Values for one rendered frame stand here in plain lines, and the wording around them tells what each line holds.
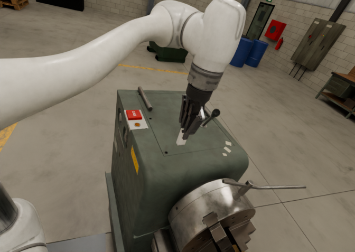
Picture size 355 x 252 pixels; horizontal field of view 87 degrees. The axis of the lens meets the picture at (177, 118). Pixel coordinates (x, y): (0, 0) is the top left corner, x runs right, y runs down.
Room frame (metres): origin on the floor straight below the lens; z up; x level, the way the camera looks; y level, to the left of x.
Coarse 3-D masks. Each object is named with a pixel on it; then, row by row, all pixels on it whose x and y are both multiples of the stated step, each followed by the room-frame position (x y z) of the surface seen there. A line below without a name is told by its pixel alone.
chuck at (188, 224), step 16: (224, 192) 0.42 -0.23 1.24; (192, 208) 0.36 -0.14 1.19; (208, 208) 0.36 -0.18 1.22; (224, 208) 0.36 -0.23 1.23; (240, 208) 0.38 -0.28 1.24; (176, 224) 0.33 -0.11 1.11; (192, 224) 0.32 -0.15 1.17; (224, 224) 0.35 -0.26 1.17; (176, 240) 0.31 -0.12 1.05; (192, 240) 0.29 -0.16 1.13; (208, 240) 0.34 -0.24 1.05
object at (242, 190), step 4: (248, 180) 0.43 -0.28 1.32; (248, 184) 0.42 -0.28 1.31; (252, 184) 0.42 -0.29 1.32; (240, 188) 0.42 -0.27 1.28; (244, 188) 0.41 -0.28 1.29; (248, 188) 0.41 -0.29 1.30; (240, 192) 0.41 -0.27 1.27; (244, 192) 0.41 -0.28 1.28; (236, 196) 0.41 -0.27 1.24; (240, 196) 0.41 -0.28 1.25
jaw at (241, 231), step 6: (246, 222) 0.42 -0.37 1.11; (228, 228) 0.38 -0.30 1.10; (234, 228) 0.38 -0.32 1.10; (240, 228) 0.39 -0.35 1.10; (246, 228) 0.40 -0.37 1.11; (252, 228) 0.40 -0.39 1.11; (228, 234) 0.37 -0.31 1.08; (234, 234) 0.36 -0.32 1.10; (240, 234) 0.37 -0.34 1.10; (246, 234) 0.37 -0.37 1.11; (234, 240) 0.35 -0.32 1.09; (240, 240) 0.35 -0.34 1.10; (246, 240) 0.35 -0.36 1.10; (240, 246) 0.33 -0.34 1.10; (246, 246) 0.33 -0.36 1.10
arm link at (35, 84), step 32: (128, 32) 0.40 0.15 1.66; (160, 32) 0.51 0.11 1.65; (0, 64) 0.18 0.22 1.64; (32, 64) 0.20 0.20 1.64; (64, 64) 0.23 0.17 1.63; (96, 64) 0.27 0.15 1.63; (0, 96) 0.15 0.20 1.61; (32, 96) 0.18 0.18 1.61; (64, 96) 0.21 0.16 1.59; (0, 128) 0.15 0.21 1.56
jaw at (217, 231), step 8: (208, 216) 0.34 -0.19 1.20; (216, 216) 0.34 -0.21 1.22; (208, 224) 0.32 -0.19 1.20; (216, 224) 0.33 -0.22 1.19; (216, 232) 0.30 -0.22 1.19; (224, 232) 0.30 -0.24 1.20; (216, 240) 0.28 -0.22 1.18; (224, 240) 0.30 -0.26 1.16; (224, 248) 0.28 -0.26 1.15; (232, 248) 0.30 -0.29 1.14
